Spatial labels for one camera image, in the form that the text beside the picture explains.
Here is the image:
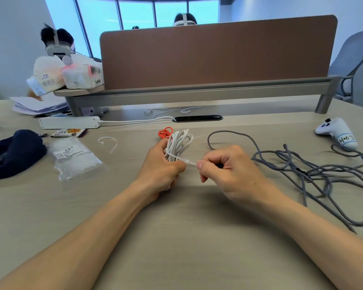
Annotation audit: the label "grey metal desk shelf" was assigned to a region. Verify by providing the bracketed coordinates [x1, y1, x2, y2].
[65, 76, 342, 117]

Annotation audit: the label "white tissue pack pink label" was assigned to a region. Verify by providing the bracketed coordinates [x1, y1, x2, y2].
[62, 54, 104, 89]

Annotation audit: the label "white power strip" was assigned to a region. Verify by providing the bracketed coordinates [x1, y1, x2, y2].
[38, 116, 101, 130]

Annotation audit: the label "person's right forearm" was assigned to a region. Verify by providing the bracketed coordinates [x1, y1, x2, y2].
[257, 193, 363, 290]

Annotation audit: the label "white power strip cord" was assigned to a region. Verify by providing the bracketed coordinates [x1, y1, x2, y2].
[99, 116, 177, 124]

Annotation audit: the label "clear bag of zip ties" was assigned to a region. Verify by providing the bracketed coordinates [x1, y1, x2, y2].
[48, 138, 106, 182]

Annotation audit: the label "white paper sheets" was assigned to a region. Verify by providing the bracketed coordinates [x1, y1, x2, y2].
[9, 93, 69, 116]

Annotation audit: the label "white head-mounted headset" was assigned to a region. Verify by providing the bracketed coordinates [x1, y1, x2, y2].
[173, 13, 197, 27]
[45, 29, 75, 58]

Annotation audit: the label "white cable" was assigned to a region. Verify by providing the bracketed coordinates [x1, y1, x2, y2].
[164, 128, 194, 163]

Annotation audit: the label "person's right hand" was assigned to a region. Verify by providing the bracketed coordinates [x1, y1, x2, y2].
[196, 145, 280, 209]

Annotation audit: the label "round beige shelf board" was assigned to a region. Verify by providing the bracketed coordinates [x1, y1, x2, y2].
[53, 85, 105, 97]

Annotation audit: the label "navy baseball cap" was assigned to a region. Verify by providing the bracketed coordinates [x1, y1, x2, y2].
[0, 129, 48, 182]

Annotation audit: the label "white printed snack packet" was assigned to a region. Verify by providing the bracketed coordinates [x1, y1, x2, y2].
[50, 128, 89, 138]

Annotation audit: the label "large glass window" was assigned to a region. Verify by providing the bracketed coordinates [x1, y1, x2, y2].
[44, 0, 221, 58]

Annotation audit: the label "red cable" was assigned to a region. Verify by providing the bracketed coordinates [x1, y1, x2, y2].
[157, 126, 174, 140]

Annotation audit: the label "person's left forearm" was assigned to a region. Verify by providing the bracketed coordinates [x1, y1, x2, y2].
[0, 182, 153, 290]

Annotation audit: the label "person's left hand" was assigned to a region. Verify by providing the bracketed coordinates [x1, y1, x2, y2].
[134, 138, 187, 206]

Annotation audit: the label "white labelled hand controller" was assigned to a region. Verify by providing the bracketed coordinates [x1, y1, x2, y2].
[315, 117, 359, 151]

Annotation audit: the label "brown desk divider panel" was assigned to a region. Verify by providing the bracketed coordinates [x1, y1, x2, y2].
[99, 14, 338, 90]

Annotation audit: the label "grey braided cable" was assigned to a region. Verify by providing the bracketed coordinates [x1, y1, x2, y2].
[207, 130, 363, 234]

